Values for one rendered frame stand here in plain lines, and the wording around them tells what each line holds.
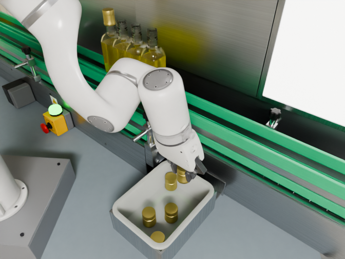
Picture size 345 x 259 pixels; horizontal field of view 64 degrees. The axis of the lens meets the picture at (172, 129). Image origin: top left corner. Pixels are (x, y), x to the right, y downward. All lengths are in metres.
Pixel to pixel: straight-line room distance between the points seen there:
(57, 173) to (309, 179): 0.64
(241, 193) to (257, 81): 0.31
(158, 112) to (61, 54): 0.17
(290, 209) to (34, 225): 0.60
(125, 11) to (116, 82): 0.65
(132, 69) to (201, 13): 0.40
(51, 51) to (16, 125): 0.79
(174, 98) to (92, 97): 0.12
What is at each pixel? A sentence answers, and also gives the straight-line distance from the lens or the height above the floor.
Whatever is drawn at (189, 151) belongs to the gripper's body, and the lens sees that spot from 0.53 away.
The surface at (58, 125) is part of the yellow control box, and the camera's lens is 1.06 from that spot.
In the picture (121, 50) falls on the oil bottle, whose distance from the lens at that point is 0.87.
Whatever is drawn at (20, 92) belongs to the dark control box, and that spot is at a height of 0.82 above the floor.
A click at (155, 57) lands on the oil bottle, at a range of 0.80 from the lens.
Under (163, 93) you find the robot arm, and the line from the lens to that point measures 0.42.
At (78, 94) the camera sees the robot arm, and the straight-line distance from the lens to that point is 0.43.
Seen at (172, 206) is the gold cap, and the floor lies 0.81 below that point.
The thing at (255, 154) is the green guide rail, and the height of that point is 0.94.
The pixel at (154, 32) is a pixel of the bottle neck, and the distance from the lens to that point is 0.79.
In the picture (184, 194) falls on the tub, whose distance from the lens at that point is 0.81.
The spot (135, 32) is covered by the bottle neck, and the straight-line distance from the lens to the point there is 0.83.
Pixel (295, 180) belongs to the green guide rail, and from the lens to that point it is 0.70.
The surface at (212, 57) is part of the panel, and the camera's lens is 0.85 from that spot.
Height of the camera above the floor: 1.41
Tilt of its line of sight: 40 degrees down
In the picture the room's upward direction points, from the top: straight up
